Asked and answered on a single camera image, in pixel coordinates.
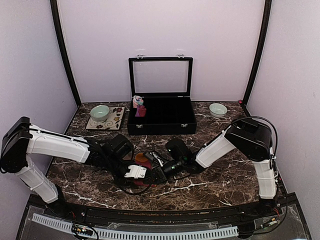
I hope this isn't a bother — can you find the black compartment storage box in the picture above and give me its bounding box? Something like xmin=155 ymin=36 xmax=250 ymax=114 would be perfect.
xmin=127 ymin=55 xmax=197 ymax=136

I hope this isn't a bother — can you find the green ceramic bowl on plate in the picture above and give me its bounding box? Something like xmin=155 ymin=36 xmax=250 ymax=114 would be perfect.
xmin=90 ymin=105 xmax=110 ymax=122

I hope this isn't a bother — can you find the green bowl at right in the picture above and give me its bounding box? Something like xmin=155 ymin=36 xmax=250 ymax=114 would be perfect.
xmin=209 ymin=103 xmax=228 ymax=119

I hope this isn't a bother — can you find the black left corner post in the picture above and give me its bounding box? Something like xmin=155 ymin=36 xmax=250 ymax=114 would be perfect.
xmin=49 ymin=0 xmax=82 ymax=108

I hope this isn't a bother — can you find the white perforated front rail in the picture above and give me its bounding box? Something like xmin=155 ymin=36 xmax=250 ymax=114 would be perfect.
xmin=31 ymin=213 xmax=239 ymax=240

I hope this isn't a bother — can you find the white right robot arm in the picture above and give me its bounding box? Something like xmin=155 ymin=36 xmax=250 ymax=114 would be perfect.
xmin=152 ymin=117 xmax=278 ymax=217

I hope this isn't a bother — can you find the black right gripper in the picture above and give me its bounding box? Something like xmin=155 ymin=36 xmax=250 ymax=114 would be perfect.
xmin=146 ymin=160 xmax=186 ymax=187

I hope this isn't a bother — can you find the black corner post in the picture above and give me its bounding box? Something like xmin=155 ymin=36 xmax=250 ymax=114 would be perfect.
xmin=49 ymin=0 xmax=82 ymax=108
xmin=241 ymin=0 xmax=272 ymax=108

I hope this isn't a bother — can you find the magenta purple rolled sock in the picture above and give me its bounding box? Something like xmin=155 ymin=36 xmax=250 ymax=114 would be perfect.
xmin=135 ymin=104 xmax=147 ymax=117

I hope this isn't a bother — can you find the magenta striped sock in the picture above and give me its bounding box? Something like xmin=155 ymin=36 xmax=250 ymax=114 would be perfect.
xmin=133 ymin=153 xmax=153 ymax=187

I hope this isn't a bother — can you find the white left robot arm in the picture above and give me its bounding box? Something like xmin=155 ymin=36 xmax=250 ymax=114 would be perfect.
xmin=0 ymin=116 xmax=151 ymax=218

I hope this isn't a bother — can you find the black right corner post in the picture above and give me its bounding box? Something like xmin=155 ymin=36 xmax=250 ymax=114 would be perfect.
xmin=241 ymin=0 xmax=272 ymax=108

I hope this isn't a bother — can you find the pink white rolled sock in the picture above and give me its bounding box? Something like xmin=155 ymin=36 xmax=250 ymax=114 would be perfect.
xmin=132 ymin=95 xmax=144 ymax=109

